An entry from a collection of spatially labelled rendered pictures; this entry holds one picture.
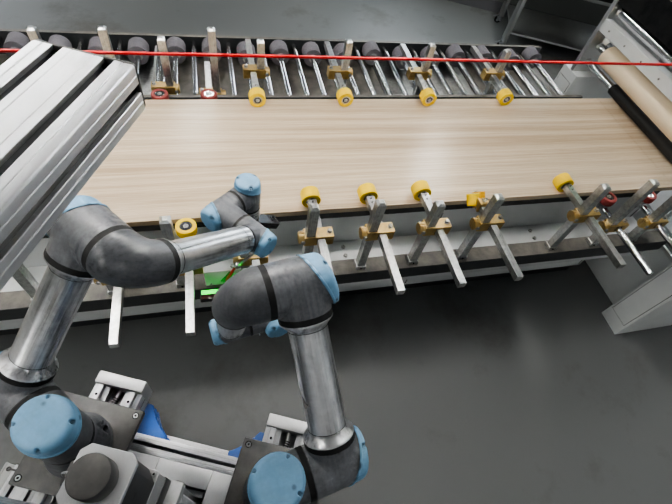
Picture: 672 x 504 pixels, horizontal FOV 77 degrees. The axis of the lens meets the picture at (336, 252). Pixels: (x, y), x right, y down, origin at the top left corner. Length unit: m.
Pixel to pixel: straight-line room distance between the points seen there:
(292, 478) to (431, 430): 1.54
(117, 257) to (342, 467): 0.63
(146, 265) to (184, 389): 1.56
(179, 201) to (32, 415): 0.99
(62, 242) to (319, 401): 0.59
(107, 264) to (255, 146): 1.28
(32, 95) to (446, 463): 2.31
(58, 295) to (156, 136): 1.23
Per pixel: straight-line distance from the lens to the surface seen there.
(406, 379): 2.49
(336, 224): 1.95
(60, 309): 1.04
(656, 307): 3.08
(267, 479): 1.00
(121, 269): 0.88
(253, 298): 0.81
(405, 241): 2.15
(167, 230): 1.52
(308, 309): 0.84
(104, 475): 0.72
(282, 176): 1.91
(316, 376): 0.91
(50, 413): 1.11
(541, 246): 2.36
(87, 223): 0.93
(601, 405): 3.01
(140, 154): 2.05
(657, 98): 3.08
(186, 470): 1.34
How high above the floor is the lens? 2.25
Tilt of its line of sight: 54 degrees down
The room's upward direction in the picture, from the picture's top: 14 degrees clockwise
